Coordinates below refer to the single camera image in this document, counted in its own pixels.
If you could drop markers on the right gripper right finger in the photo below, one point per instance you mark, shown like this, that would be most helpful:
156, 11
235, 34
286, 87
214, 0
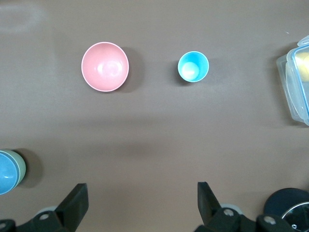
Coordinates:
210, 212

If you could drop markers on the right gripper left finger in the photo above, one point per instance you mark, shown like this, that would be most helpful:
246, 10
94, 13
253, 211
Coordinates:
72, 207

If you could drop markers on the green bowl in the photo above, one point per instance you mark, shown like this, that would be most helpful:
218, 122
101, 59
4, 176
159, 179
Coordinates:
22, 169

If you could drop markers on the blue bowl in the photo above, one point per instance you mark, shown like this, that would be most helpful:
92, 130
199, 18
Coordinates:
7, 174

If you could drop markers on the pink bowl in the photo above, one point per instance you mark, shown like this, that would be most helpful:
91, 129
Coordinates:
105, 67

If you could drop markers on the round dark blue container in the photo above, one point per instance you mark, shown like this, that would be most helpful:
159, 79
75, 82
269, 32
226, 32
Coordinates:
282, 200

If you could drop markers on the brown table cloth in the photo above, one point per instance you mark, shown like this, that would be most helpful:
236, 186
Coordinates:
154, 120

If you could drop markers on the clear plastic lidded container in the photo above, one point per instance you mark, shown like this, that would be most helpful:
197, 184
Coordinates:
294, 96

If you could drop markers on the blue cup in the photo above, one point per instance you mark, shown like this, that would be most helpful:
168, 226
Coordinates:
193, 67

